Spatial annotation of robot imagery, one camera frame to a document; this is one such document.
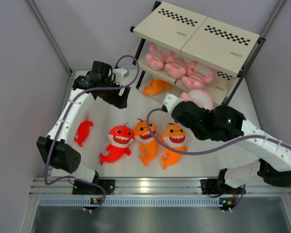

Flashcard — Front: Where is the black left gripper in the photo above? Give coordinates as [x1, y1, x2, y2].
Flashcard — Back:
[97, 77, 130, 109]

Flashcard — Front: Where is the pink striped plush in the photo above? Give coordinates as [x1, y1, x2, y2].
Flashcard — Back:
[180, 89, 214, 110]
[181, 63, 217, 90]
[145, 43, 174, 70]
[164, 53, 196, 79]

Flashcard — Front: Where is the orange shark plush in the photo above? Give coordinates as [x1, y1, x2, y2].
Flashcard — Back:
[143, 79, 170, 96]
[161, 123, 187, 169]
[134, 119, 159, 166]

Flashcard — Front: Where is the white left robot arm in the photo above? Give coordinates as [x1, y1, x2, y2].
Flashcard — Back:
[36, 61, 130, 194]

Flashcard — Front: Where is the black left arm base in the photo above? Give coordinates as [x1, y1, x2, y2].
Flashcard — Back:
[72, 179, 115, 195]

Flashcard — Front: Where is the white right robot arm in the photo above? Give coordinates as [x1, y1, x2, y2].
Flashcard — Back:
[166, 99, 291, 193]

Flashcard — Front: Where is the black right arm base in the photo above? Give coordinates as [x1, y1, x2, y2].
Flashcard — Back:
[200, 179, 246, 195]

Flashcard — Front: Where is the orange shark plush on shelf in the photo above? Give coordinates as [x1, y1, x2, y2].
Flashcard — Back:
[143, 79, 170, 96]

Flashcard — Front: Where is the beige three-tier shelf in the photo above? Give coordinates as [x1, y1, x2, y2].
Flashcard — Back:
[130, 1, 265, 105]

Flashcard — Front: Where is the red shark plush centre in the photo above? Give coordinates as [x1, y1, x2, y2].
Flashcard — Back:
[99, 123, 135, 166]

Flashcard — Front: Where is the red shark plush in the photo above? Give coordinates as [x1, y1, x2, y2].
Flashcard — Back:
[74, 120, 94, 147]
[99, 123, 135, 166]

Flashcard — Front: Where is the red shark plush left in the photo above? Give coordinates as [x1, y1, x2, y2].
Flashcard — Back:
[74, 120, 94, 147]

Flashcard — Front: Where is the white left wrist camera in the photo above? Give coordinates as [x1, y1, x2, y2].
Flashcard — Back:
[113, 68, 129, 83]

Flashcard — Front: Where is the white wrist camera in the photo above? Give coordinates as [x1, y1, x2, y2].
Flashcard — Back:
[113, 68, 129, 83]
[162, 93, 183, 112]

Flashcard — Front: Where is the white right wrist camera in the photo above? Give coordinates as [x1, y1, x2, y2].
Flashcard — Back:
[162, 93, 183, 112]

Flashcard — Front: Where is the aluminium mounting rail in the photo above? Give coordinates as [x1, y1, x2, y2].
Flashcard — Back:
[29, 177, 291, 197]

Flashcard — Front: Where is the grey slotted cable duct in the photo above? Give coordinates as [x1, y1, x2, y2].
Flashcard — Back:
[39, 197, 224, 207]

